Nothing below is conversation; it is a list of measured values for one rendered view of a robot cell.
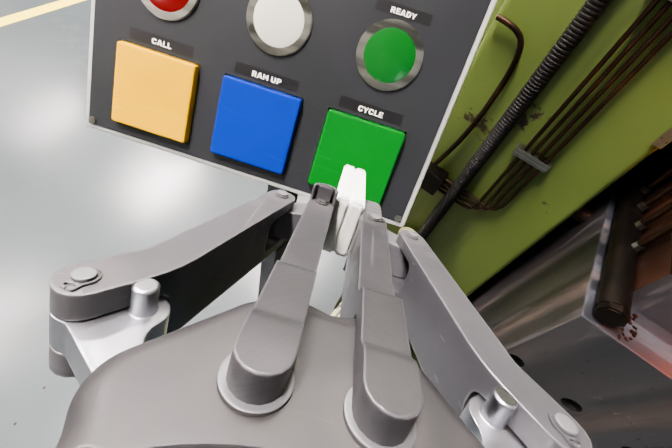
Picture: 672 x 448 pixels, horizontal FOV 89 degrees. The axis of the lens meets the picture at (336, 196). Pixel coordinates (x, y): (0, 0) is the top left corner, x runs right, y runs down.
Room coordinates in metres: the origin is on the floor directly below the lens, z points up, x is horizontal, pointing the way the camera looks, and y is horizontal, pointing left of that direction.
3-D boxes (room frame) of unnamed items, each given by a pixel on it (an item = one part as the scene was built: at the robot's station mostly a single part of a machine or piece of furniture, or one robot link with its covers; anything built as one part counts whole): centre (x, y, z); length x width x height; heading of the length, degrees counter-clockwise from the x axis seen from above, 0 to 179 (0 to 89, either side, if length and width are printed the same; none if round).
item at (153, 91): (0.24, 0.19, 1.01); 0.07 x 0.05 x 0.07; 91
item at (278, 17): (0.29, 0.10, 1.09); 0.05 x 0.03 x 0.04; 66
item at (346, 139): (0.24, -0.01, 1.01); 0.07 x 0.05 x 0.07; 91
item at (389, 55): (0.29, 0.00, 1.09); 0.05 x 0.03 x 0.04; 66
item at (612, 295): (0.40, -0.40, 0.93); 0.40 x 0.03 x 0.03; 156
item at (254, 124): (0.24, 0.09, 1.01); 0.07 x 0.05 x 0.07; 91
